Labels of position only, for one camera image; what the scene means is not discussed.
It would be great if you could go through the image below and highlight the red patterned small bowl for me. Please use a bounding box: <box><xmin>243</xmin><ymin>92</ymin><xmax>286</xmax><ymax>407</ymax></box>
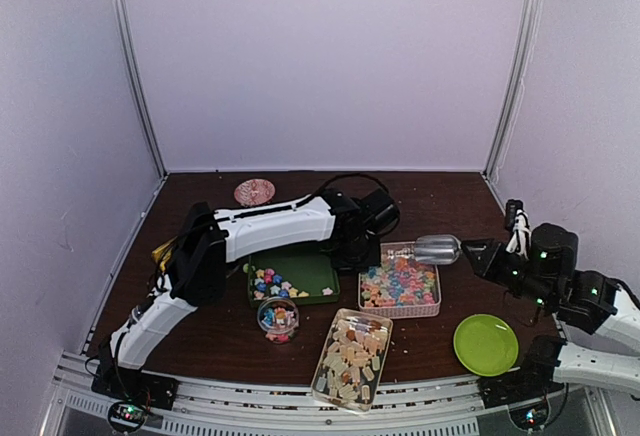
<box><xmin>234</xmin><ymin>178</ymin><xmax>276</xmax><ymax>207</ymax></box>

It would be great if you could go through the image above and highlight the right aluminium corner post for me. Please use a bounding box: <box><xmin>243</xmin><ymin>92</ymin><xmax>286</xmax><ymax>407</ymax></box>
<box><xmin>483</xmin><ymin>0</ymin><xmax>542</xmax><ymax>186</ymax></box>

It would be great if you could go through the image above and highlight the pink tin of star candies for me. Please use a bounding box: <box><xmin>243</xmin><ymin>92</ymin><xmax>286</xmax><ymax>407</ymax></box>
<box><xmin>358</xmin><ymin>242</ymin><xmax>442</xmax><ymax>319</ymax></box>

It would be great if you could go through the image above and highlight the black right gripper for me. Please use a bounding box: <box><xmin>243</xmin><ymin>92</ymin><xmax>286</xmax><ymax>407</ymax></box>
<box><xmin>462</xmin><ymin>239</ymin><xmax>556</xmax><ymax>312</ymax></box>

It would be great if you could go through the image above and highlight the front aluminium rail frame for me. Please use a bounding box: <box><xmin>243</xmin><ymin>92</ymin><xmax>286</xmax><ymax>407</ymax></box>
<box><xmin>36</xmin><ymin>352</ymin><xmax>619</xmax><ymax>435</ymax></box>

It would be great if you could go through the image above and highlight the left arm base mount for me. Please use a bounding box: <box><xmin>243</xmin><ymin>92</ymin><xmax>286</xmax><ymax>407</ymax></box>
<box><xmin>91</xmin><ymin>369</ymin><xmax>179</xmax><ymax>434</ymax></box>

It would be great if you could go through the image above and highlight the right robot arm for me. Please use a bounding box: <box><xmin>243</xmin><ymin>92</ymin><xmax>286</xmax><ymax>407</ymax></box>
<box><xmin>461</xmin><ymin>223</ymin><xmax>639</xmax><ymax>399</ymax></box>

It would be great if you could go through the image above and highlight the clear plastic jar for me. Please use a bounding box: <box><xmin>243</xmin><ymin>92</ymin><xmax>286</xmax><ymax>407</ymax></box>
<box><xmin>257</xmin><ymin>297</ymin><xmax>300</xmax><ymax>344</ymax></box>

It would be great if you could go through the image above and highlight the metal scoop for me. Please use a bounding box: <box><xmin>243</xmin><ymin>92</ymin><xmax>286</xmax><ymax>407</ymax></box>
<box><xmin>413</xmin><ymin>234</ymin><xmax>461</xmax><ymax>266</ymax></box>

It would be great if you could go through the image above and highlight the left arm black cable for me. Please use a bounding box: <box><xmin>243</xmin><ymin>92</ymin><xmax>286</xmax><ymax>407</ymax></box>
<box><xmin>309</xmin><ymin>173</ymin><xmax>391</xmax><ymax>207</ymax></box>

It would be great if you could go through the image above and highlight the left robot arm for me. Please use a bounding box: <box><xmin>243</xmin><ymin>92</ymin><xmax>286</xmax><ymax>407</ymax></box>
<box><xmin>98</xmin><ymin>188</ymin><xmax>400</xmax><ymax>400</ymax></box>

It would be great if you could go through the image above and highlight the aluminium corner post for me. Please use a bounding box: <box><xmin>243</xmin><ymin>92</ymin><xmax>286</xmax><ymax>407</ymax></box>
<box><xmin>112</xmin><ymin>0</ymin><xmax>168</xmax><ymax>179</ymax></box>
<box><xmin>483</xmin><ymin>0</ymin><xmax>542</xmax><ymax>186</ymax></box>

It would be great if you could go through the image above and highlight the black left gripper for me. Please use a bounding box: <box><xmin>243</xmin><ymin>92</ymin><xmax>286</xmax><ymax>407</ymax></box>
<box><xmin>332</xmin><ymin>235</ymin><xmax>383</xmax><ymax>273</ymax></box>

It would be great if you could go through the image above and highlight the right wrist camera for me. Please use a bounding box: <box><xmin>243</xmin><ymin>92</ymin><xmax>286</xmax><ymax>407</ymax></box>
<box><xmin>505</xmin><ymin>199</ymin><xmax>531</xmax><ymax>260</ymax></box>

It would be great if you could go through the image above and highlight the lime green plate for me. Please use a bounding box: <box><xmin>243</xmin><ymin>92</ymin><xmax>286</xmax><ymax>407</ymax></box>
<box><xmin>453</xmin><ymin>314</ymin><xmax>519</xmax><ymax>377</ymax></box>

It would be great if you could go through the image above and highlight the cream tin of popsicle candies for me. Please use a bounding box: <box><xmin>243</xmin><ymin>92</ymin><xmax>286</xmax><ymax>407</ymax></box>
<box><xmin>311</xmin><ymin>308</ymin><xmax>393</xmax><ymax>412</ymax></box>

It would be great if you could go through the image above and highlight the green tray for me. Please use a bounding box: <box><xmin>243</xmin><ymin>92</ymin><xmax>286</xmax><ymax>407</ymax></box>
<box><xmin>245</xmin><ymin>248</ymin><xmax>341</xmax><ymax>308</ymax></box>

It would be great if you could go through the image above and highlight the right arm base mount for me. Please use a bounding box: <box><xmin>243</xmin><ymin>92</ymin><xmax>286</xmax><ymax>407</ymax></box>
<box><xmin>477</xmin><ymin>365</ymin><xmax>569</xmax><ymax>435</ymax></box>

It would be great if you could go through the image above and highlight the left aluminium corner post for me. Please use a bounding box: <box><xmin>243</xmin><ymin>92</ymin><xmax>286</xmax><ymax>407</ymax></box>
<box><xmin>112</xmin><ymin>0</ymin><xmax>168</xmax><ymax>179</ymax></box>

